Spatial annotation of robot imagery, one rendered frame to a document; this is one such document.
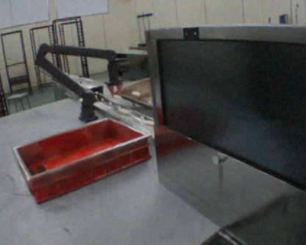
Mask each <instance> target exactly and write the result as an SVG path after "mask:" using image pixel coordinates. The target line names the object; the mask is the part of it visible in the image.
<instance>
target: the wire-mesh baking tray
mask: <svg viewBox="0 0 306 245"><path fill-rule="evenodd" d="M148 80H149V81H148ZM146 81H148V82H149V89H148V82H146ZM139 83H140V84H139ZM141 83H142V84H141ZM145 83H146V84H145ZM143 84H144V87H143ZM138 85H139V88H138V87H137V86H138ZM145 86H146V87H145ZM150 87H151V86H150V78H146V79H143V80H141V81H139V82H136V83H133V84H132V85H130V86H127V87H124V88H123V89H122V90H121V95H122V96H123V97H125V98H129V99H130V100H134V101H137V102H139V103H141V104H142V102H144V106H149V107H151V108H152V104H151V103H152V99H151V98H150V97H151V94H150V93H151V92H150V91H151V88H150ZM129 88H130V89H129ZM134 88H135V89H134ZM136 88H137V91H138V92H139V90H140V92H139V93H140V94H141V93H142V94H143V95H144V94H145V95H144V96H146V97H144V96H143V95H141V96H139V97H138V96H137V97H138V99H136V98H137V97H136V98H134V97H135V96H134V95H132V94H130V93H133V92H134V91H135V92H137V91H136ZM145 88H146V89H145ZM132 89H133V92H132ZM141 89H142V90H141ZM146 90H148V91H149V90H150V91H149V93H148V92H146ZM127 91H128V92H127ZM142 91H143V92H142ZM144 91H145V92H144ZM122 92H124V93H122ZM129 92H130V93H129ZM123 94H124V95H123ZM126 94H127V95H126ZM128 94H129V95H128ZM130 96H132V97H133V96H134V97H133V98H132V97H130ZM142 96H143V97H144V98H143V97H142ZM147 98H148V99H149V98H150V99H149V100H148V99H147ZM144 99H145V100H144ZM140 100H141V101H140ZM142 100H144V101H142ZM146 100H148V101H146ZM150 100H151V101H150ZM145 102H146V103H145ZM149 102H150V103H149ZM147 103H148V104H147ZM150 104H151V105H150Z"/></svg>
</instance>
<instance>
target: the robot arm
mask: <svg viewBox="0 0 306 245"><path fill-rule="evenodd" d="M47 53H51V54H53V55H57V54H59V55H73V56H79V57H89V58H99V59H104V60H106V59H107V61H109V63H107V67H108V72H109V81H108V82H105V84H106V86H107V89H108V90H109V91H110V92H111V94H112V96H113V98H114V86H117V92H118V95H119V96H120V93H121V90H122V87H123V84H122V83H119V82H124V79H120V78H119V77H118V72H117V68H118V69H119V70H120V71H122V70H128V69H130V63H129V60H128V59H127V58H117V59H115V58H116V55H117V53H116V51H115V50H105V49H99V48H94V47H92V48H89V47H80V46H78V47H76V46H71V45H61V44H52V45H48V44H41V46H40V48H39V51H38V53H37V55H36V60H35V63H34V64H36V65H37V66H40V67H41V68H42V69H44V70H45V71H47V72H48V73H49V74H50V75H51V76H53V77H54V78H56V79H57V80H58V81H60V82H61V83H63V85H65V86H66V87H67V88H68V89H69V90H71V91H73V92H74V94H75V95H77V96H78V97H81V98H82V101H81V103H82V106H81V110H82V111H81V112H80V116H78V118H79V120H81V121H82V122H84V123H91V122H93V121H96V120H98V116H97V115H95V110H93V108H92V105H93V104H94V103H95V102H96V101H97V100H96V98H95V94H94V93H93V91H91V90H85V88H84V87H82V86H81V85H80V84H78V83H77V82H75V81H74V80H73V79H72V78H70V77H69V76H68V75H67V74H66V73H65V72H63V71H62V70H60V69H59V68H58V67H57V66H55V64H53V63H52V62H50V61H49V60H48V59H46V58H45V56H46V54H47Z"/></svg>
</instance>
